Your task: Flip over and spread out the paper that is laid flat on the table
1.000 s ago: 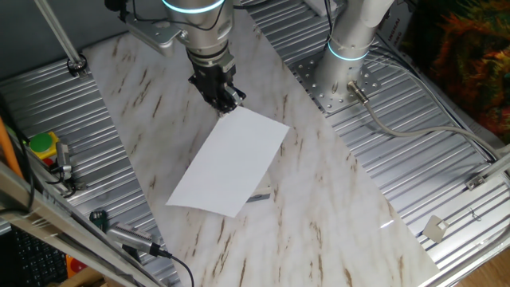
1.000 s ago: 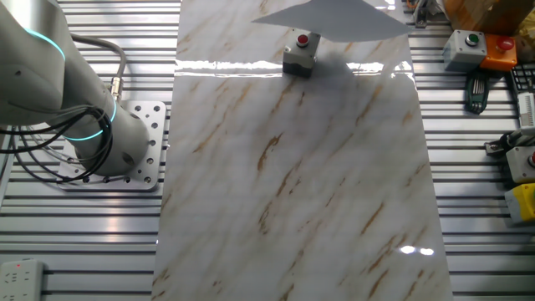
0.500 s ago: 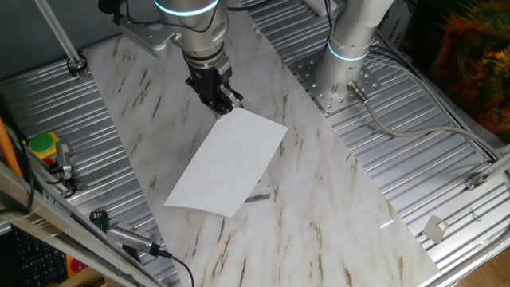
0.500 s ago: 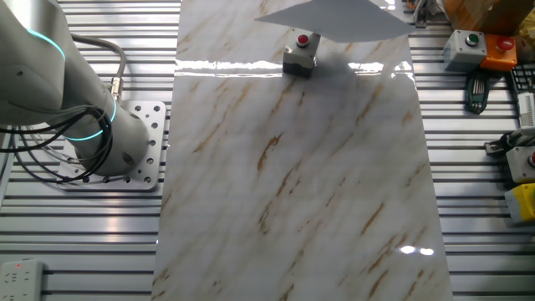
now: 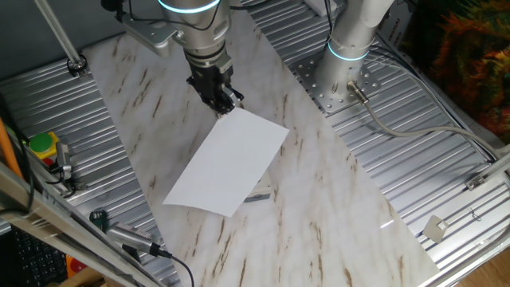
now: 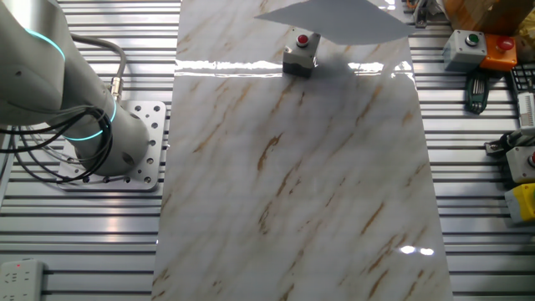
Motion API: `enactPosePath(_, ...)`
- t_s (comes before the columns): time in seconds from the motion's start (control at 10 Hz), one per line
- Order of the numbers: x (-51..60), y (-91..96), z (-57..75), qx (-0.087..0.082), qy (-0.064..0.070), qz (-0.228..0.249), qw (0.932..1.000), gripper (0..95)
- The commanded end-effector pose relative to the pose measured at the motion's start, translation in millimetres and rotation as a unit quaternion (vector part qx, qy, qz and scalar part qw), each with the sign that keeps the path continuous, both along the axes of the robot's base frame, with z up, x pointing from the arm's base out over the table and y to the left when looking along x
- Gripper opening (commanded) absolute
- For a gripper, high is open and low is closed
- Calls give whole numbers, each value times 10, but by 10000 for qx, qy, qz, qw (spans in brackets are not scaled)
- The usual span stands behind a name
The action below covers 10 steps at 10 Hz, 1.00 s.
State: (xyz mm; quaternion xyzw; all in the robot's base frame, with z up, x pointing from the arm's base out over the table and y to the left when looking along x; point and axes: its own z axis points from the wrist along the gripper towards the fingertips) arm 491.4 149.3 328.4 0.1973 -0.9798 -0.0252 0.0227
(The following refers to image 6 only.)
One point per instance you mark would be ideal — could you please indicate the wooden box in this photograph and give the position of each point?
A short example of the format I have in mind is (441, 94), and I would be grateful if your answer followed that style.
(493, 14)

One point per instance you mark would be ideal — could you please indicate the grey box with green button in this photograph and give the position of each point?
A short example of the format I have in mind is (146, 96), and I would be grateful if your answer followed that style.
(460, 54)

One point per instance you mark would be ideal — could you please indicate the yellow button box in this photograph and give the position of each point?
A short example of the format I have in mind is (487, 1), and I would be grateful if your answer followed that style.
(522, 202)

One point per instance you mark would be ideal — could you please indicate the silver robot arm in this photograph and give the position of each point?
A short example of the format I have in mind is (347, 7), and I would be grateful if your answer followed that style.
(42, 75)

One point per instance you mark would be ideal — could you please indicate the silver camera on mount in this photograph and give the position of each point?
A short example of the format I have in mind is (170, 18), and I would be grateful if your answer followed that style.
(499, 146)

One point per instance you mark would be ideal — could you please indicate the metal clamp bracket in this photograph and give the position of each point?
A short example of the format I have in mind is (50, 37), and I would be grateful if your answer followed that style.
(421, 14)

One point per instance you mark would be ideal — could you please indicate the white paper sheet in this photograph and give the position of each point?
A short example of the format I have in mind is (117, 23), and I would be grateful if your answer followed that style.
(342, 21)

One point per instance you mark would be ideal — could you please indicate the marble pattern table mat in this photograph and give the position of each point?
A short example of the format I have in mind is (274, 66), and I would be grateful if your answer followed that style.
(234, 188)

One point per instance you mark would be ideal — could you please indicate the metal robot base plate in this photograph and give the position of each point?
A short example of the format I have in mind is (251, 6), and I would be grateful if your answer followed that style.
(152, 138)

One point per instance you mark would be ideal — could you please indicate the orange box with red button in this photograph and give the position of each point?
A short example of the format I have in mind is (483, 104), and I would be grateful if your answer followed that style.
(497, 58)

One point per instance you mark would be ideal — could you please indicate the black keyboard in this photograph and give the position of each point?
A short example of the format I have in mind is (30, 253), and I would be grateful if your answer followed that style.
(524, 77)

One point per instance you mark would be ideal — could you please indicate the white power strip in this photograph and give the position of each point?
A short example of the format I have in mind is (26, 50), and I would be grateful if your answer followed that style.
(21, 280)

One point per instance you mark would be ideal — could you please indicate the grey box with red button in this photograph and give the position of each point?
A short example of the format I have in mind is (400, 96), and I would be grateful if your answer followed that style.
(520, 165)
(299, 56)

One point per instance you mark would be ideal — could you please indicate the yellowish crumpled bag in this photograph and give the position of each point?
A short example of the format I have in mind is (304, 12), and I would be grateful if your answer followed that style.
(527, 39)

